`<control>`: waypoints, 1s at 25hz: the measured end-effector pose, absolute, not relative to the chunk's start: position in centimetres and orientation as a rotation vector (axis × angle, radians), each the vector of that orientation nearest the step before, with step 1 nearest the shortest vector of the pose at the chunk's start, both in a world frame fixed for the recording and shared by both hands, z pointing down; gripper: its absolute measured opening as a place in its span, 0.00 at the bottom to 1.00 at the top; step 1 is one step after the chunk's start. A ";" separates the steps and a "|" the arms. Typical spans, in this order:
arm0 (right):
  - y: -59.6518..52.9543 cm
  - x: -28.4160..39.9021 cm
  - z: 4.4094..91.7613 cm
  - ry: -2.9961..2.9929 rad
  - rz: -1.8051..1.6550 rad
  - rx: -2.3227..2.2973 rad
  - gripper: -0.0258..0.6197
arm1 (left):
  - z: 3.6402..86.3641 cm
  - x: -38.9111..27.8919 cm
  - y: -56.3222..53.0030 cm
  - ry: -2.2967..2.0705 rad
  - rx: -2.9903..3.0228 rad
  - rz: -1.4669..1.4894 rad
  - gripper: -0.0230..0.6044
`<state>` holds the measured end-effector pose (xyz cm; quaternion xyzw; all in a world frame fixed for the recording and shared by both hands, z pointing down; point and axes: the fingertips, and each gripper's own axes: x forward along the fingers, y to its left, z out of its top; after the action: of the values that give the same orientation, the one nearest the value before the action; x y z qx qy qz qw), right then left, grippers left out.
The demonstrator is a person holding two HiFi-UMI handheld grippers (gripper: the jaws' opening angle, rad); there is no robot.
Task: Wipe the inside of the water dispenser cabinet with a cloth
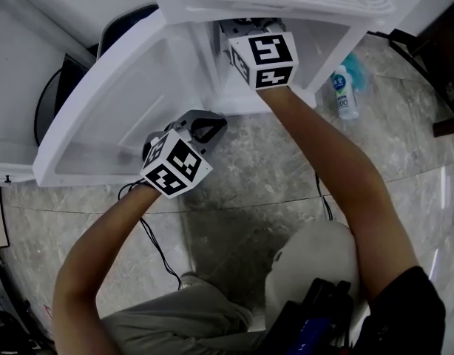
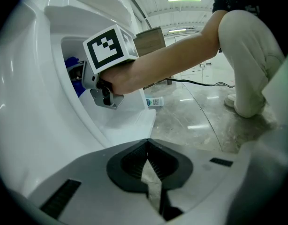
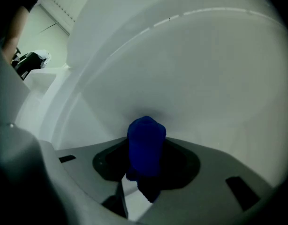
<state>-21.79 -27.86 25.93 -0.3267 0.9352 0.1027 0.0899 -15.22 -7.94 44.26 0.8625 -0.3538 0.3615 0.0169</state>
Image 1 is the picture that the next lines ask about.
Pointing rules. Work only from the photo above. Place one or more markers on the teal cloth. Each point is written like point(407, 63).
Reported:
point(356, 69)

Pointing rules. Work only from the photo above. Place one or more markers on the person's leg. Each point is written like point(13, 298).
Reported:
point(315, 253)
point(182, 320)

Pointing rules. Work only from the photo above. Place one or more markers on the person's right forearm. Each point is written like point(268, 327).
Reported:
point(334, 168)

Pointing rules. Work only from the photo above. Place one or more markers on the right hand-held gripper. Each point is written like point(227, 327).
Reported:
point(267, 61)

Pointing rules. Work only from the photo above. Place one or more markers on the person's left forearm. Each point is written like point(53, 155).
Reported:
point(97, 242)

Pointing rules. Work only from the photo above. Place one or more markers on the dark chair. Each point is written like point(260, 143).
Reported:
point(120, 24)

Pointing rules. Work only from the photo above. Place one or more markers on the dark wooden furniture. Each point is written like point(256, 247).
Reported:
point(441, 50)

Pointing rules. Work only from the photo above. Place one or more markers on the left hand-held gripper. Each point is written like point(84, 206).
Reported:
point(175, 168)

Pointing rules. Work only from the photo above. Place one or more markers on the black waist pack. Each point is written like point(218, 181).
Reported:
point(315, 320)

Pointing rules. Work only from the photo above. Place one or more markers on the white plastic bottle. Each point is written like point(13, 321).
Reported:
point(346, 94)

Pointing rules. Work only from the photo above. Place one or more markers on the person's right leg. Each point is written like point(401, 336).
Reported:
point(315, 253)

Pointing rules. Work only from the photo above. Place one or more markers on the person's black sleeve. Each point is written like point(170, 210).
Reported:
point(412, 309)

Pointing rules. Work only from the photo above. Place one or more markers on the person's left leg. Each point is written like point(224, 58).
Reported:
point(182, 320)

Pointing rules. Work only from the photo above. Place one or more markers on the black equipment pile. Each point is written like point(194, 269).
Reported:
point(9, 324)

